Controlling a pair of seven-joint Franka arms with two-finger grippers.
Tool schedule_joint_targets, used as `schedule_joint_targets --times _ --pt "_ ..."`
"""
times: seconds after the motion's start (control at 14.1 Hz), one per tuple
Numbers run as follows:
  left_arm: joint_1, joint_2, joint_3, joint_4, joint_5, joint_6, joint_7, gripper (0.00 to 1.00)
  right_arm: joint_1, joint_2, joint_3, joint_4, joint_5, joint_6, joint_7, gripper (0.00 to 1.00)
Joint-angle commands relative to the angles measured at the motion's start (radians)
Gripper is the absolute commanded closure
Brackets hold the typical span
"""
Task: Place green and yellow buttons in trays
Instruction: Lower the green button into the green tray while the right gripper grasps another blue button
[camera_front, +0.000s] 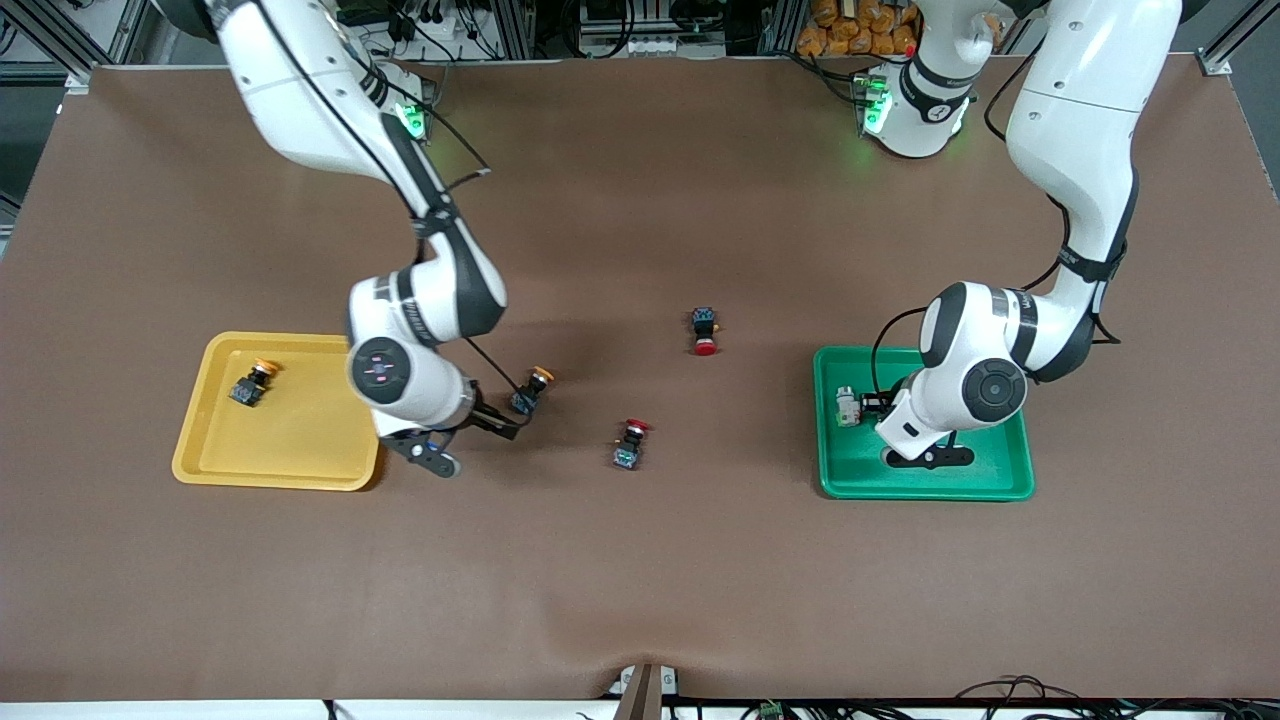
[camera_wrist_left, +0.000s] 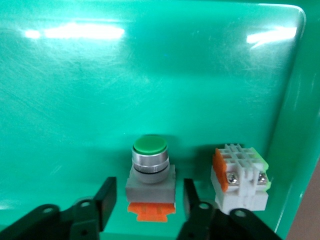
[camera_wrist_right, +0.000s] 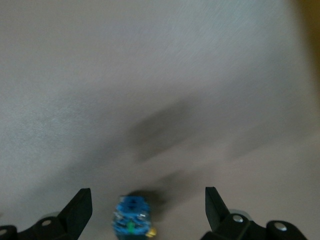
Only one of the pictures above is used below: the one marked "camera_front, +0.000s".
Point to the green button white body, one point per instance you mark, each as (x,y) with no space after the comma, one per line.
(848,406)

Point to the yellow push button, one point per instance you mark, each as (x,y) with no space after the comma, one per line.
(535,385)
(250,385)

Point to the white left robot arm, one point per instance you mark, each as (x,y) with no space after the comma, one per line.
(1080,110)

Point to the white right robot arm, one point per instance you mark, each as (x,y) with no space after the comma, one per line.
(300,80)

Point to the green plastic tray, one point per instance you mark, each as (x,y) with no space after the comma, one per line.
(850,470)

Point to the red push button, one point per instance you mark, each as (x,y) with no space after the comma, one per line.
(629,447)
(705,330)

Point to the yellow plastic tray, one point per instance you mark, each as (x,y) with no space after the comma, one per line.
(300,440)

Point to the small green connector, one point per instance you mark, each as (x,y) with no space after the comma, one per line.
(770,710)

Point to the orange snack bags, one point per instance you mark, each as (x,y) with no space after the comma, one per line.
(850,25)

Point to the white power strip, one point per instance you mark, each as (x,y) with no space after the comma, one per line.
(650,46)

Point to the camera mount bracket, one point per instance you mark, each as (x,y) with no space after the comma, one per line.
(642,690)

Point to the aluminium frame profile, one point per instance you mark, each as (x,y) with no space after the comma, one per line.
(1225,50)
(62,50)

